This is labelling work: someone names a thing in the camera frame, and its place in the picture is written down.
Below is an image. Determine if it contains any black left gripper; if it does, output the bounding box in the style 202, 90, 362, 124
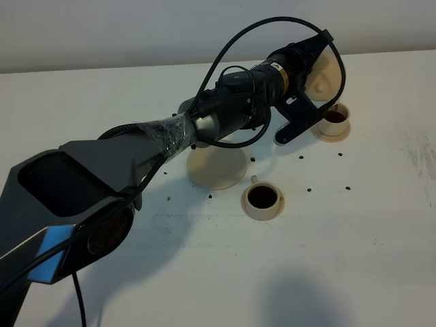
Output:
265, 29, 333, 99

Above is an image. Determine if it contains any beige ceramic teapot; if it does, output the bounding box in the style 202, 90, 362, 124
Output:
305, 50, 341, 102

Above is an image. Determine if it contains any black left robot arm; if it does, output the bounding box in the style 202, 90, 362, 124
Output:
1, 30, 332, 326

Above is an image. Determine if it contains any beige teapot saucer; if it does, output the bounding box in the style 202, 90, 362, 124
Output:
186, 146, 248, 190

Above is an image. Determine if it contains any far beige teacup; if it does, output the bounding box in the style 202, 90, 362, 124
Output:
316, 103, 349, 136

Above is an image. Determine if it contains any beige teacup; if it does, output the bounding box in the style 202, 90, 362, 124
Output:
316, 103, 349, 136
247, 175, 278, 208

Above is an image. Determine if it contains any far beige cup saucer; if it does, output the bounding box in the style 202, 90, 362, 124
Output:
311, 119, 351, 143

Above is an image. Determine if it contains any beige cup saucer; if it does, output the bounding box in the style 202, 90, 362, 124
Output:
311, 119, 351, 143
240, 189, 285, 221

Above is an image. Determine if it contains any near beige cup saucer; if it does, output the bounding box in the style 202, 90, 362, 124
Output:
240, 189, 285, 221

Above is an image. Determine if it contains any near beige teacup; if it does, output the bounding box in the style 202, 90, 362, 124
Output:
247, 175, 278, 208

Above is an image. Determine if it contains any black left camera cable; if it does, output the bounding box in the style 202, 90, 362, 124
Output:
0, 15, 347, 327

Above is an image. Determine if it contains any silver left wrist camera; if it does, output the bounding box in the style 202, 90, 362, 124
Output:
275, 93, 324, 145

